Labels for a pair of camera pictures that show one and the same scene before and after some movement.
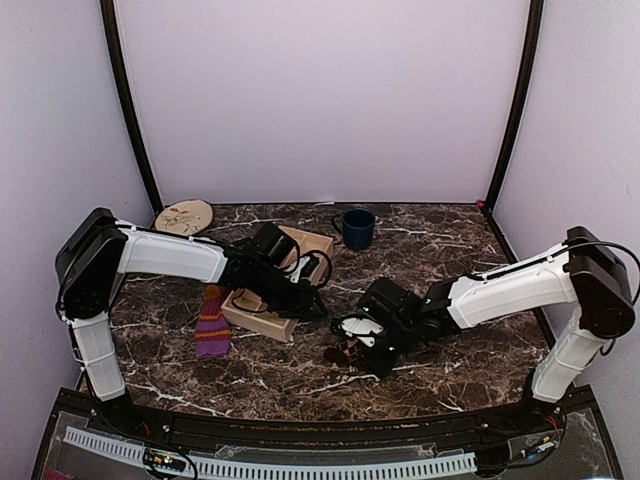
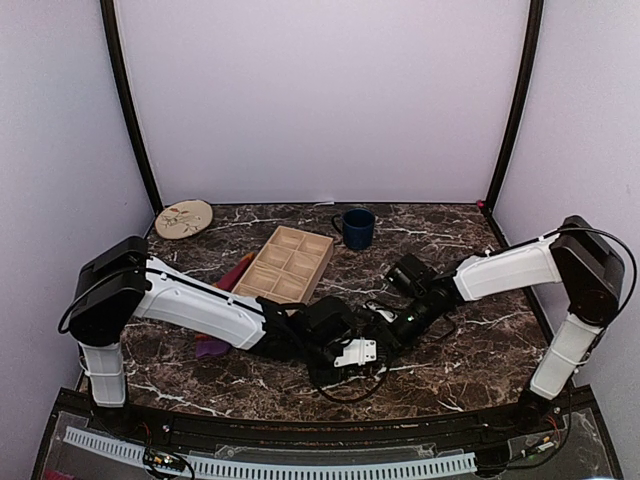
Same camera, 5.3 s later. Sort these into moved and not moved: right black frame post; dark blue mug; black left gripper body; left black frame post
Moved: black left gripper body
Not moved: left black frame post; right black frame post; dark blue mug
